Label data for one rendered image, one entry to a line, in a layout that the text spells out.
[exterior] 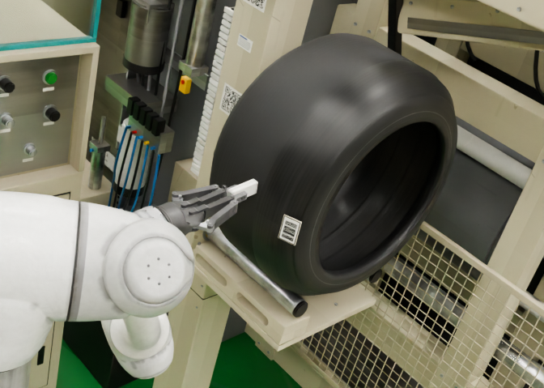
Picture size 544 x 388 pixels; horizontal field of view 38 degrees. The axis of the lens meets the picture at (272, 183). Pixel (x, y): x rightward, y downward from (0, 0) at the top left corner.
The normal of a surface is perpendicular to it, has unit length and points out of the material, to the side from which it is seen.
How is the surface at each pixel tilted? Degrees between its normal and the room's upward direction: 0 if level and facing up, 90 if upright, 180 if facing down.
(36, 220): 19
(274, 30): 90
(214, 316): 90
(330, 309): 0
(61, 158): 90
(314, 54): 23
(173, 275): 53
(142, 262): 57
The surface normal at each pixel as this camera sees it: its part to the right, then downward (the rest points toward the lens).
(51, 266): 0.44, 0.01
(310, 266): 0.51, 0.62
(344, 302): 0.23, -0.83
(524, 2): -0.72, 0.20
